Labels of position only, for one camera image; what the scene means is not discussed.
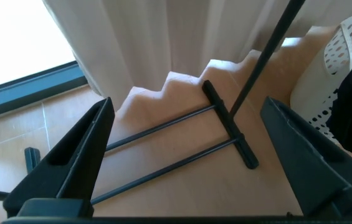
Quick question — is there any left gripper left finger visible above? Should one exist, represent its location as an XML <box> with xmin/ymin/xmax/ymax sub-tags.
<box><xmin>2</xmin><ymin>96</ymin><xmax>116</xmax><ymax>218</ymax></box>

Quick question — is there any beige curtain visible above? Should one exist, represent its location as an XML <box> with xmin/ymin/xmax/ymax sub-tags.
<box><xmin>41</xmin><ymin>0</ymin><xmax>352</xmax><ymax>111</ymax></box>

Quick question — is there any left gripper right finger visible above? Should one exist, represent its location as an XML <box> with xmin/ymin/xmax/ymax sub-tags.
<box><xmin>259</xmin><ymin>96</ymin><xmax>352</xmax><ymax>218</ymax></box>

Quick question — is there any window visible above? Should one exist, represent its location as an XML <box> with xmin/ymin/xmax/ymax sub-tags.
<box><xmin>0</xmin><ymin>0</ymin><xmax>88</xmax><ymax>123</ymax></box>

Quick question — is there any black clothes rack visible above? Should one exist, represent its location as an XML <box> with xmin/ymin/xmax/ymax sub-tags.
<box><xmin>0</xmin><ymin>0</ymin><xmax>307</xmax><ymax>206</ymax></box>

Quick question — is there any white laundry basket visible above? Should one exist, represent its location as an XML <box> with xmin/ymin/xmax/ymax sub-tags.
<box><xmin>289</xmin><ymin>12</ymin><xmax>352</xmax><ymax>147</ymax></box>

